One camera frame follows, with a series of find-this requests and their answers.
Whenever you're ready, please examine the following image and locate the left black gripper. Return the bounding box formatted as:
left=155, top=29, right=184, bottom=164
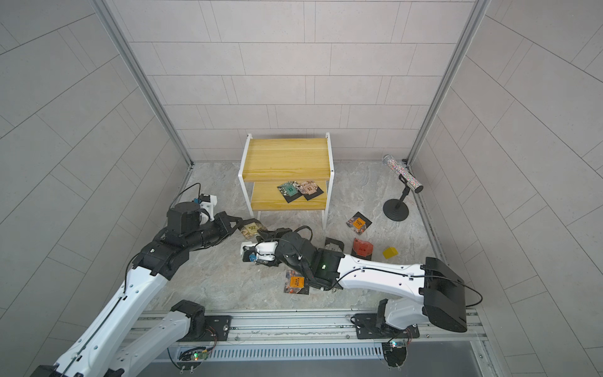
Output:
left=184, top=211, right=246, bottom=252

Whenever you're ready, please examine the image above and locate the yellow label tea bag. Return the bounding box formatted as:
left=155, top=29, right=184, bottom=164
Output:
left=240, top=218, right=266, bottom=240

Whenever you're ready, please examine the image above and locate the teal label tea bag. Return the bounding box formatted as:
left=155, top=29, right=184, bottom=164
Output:
left=277, top=182, right=302, bottom=204

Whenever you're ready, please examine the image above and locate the white label tea bag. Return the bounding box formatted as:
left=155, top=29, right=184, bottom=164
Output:
left=324, top=237, right=345, bottom=253

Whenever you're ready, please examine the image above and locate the small orange label tea bag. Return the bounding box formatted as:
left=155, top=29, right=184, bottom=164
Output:
left=346, top=211, right=372, bottom=235

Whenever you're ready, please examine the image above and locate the red tea bag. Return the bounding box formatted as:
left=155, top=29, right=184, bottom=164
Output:
left=351, top=238, right=374, bottom=261

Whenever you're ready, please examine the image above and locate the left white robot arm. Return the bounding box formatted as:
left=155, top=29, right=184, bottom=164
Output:
left=33, top=202, right=243, bottom=376

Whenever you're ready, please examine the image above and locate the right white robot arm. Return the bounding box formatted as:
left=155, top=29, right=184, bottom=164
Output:
left=240, top=229, right=467, bottom=333

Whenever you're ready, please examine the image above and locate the left circuit board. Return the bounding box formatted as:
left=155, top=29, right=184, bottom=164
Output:
left=178, top=347, right=214, bottom=363

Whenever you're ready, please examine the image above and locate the circuit board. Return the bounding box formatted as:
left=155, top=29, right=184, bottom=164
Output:
left=178, top=347, right=214, bottom=363
left=382, top=342, right=408, bottom=369

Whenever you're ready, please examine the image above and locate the yellow wedge block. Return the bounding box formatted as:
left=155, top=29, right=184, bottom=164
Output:
left=383, top=247, right=399, bottom=259

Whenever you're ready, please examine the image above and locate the glitter microphone on stand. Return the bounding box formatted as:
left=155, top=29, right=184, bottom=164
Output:
left=382, top=154, right=425, bottom=222

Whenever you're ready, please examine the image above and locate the right circuit board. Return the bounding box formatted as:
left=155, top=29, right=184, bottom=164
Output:
left=382, top=342, right=408, bottom=369

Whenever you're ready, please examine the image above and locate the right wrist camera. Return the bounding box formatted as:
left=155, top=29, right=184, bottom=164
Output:
left=240, top=241, right=278, bottom=257

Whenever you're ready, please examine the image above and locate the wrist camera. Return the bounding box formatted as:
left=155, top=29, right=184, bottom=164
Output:
left=198, top=194, right=218, bottom=224
left=240, top=241, right=278, bottom=257

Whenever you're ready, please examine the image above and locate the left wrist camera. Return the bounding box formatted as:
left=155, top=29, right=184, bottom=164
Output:
left=198, top=194, right=218, bottom=224

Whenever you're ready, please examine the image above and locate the wooden shelf white frame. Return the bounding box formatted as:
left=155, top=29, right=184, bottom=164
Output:
left=238, top=133, right=334, bottom=227

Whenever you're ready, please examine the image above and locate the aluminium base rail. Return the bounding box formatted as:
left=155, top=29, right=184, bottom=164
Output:
left=117, top=307, right=488, bottom=363

